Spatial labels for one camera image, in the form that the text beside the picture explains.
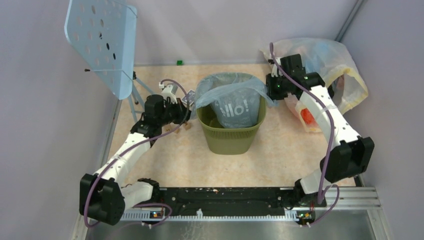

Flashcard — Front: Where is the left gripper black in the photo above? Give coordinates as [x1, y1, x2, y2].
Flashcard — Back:
[157, 97, 195, 127]

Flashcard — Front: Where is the blue plastic trash bag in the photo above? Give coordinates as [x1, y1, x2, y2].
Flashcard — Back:
[190, 72, 278, 129]

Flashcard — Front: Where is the green mesh trash bin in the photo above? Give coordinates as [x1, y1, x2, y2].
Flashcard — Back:
[195, 97, 267, 155]

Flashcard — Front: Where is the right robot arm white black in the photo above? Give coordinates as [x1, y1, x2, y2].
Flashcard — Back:
[266, 54, 375, 206]

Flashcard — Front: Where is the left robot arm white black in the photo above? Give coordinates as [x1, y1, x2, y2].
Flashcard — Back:
[79, 94, 191, 228]

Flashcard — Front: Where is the large translucent bag of trash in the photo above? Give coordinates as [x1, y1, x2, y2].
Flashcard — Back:
[260, 37, 369, 133]

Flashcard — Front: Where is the blue playing card box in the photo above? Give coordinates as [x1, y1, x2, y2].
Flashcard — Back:
[181, 89, 196, 106]

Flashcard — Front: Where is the light blue music stand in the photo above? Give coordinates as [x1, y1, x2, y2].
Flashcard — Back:
[64, 0, 144, 106]

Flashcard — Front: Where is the white toothed rack strip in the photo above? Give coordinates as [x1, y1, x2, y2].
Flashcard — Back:
[120, 209, 299, 222]

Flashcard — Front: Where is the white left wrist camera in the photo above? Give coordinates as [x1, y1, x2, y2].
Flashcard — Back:
[158, 83, 179, 104]

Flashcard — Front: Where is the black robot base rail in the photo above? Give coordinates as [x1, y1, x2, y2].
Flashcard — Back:
[148, 187, 327, 217]

